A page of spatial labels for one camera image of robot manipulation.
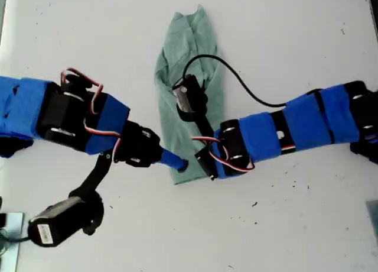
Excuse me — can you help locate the red white black servo wire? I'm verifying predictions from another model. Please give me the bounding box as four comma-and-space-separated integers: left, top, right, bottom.
60, 67, 104, 115
191, 135, 255, 174
84, 119, 122, 163

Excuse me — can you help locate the black camera box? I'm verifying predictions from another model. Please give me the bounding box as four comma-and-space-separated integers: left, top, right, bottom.
28, 192, 105, 248
172, 74, 209, 122

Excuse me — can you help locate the green t-shirt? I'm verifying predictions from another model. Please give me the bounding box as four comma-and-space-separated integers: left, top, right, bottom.
153, 4, 227, 187

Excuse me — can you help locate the black camera stalk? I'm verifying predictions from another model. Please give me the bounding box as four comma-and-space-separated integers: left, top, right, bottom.
69, 152, 115, 202
194, 112, 215, 138

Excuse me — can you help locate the steel plate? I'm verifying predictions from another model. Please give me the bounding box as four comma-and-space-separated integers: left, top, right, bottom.
0, 212, 24, 268

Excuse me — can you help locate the black camera cable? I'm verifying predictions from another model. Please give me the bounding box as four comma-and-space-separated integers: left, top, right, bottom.
182, 54, 288, 108
4, 235, 32, 244

